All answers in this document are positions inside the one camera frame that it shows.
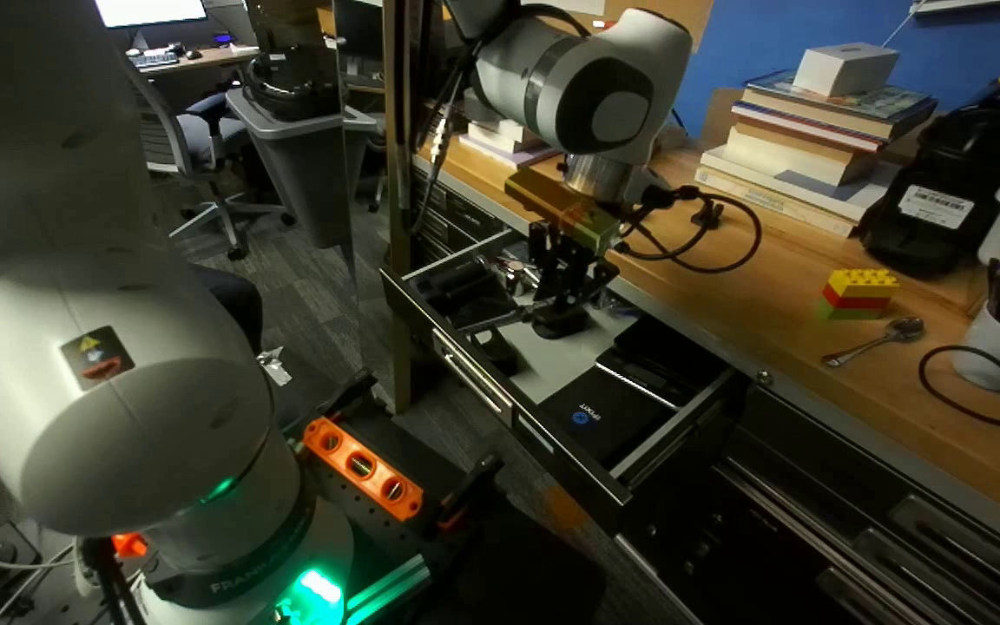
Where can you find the grey trash bin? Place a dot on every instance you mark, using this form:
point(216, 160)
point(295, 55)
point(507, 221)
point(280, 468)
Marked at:
point(293, 150)

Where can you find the black tablet with blue sticker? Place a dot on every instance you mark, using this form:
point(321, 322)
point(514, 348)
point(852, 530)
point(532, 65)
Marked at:
point(590, 418)

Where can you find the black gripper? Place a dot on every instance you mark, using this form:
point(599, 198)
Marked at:
point(575, 260)

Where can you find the grey metal tool drawer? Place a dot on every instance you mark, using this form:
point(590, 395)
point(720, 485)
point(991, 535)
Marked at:
point(676, 428)

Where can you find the green object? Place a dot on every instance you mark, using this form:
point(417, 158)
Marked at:
point(391, 584)

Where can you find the red lit button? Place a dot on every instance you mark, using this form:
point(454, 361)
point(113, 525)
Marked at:
point(130, 544)

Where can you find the yellow red green toy bricks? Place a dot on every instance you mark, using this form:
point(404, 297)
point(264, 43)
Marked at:
point(858, 288)

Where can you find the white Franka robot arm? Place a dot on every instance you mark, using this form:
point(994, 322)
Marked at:
point(118, 383)

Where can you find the small black plastic bracket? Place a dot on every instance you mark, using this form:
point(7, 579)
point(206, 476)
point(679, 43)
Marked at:
point(568, 326)

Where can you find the office chair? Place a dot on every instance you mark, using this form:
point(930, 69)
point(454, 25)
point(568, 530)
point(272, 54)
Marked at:
point(206, 150)

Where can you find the black drawer cabinet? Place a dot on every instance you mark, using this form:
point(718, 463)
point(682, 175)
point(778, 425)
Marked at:
point(847, 533)

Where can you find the black device with white label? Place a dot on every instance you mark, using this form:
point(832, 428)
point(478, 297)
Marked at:
point(939, 194)

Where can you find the small white box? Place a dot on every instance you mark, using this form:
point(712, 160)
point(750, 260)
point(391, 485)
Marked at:
point(845, 69)

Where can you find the white drawer liner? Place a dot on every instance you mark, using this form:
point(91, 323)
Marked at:
point(557, 348)

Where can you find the stack of books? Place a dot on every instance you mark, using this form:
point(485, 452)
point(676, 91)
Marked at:
point(812, 142)

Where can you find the computer monitor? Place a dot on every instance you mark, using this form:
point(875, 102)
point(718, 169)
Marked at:
point(147, 7)

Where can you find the black frame-shaped plastic part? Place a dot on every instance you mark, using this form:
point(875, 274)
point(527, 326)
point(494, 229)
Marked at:
point(496, 348)

